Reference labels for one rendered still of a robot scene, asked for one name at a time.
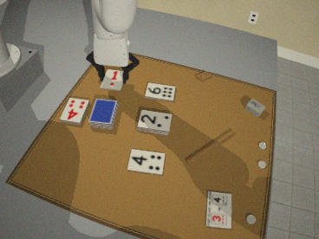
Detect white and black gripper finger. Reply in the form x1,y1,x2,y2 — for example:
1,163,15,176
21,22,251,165
121,52,140,84
86,51,105,81

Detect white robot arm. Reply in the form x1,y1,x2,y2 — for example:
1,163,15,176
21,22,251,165
0,0,137,77

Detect grey round disc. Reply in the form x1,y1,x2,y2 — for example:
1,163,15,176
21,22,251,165
258,142,266,149
246,215,256,224
258,161,266,169

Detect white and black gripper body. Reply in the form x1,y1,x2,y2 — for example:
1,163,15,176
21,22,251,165
94,32,131,67

